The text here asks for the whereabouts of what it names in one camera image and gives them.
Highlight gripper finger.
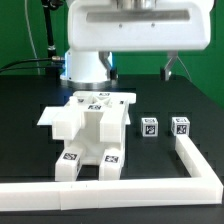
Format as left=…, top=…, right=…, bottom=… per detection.
left=160, top=51, right=178, bottom=81
left=99, top=51, right=117, bottom=80

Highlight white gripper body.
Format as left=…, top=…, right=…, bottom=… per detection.
left=68, top=0, right=214, bottom=51

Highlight white chair seat part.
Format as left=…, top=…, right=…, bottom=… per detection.
left=52, top=93, right=131, bottom=165

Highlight white chair back part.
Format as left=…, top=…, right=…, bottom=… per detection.
left=66, top=91, right=136, bottom=143

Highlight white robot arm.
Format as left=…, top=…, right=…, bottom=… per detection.
left=61, top=0, right=215, bottom=88

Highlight black cable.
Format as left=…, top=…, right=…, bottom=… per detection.
left=0, top=57, right=66, bottom=75

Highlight black camera stand pole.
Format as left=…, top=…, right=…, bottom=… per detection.
left=41, top=0, right=64, bottom=77

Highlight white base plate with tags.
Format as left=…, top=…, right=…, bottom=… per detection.
left=37, top=107, right=71, bottom=126

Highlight white U-shaped frame obstacle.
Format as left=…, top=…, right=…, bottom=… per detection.
left=0, top=135, right=223, bottom=212

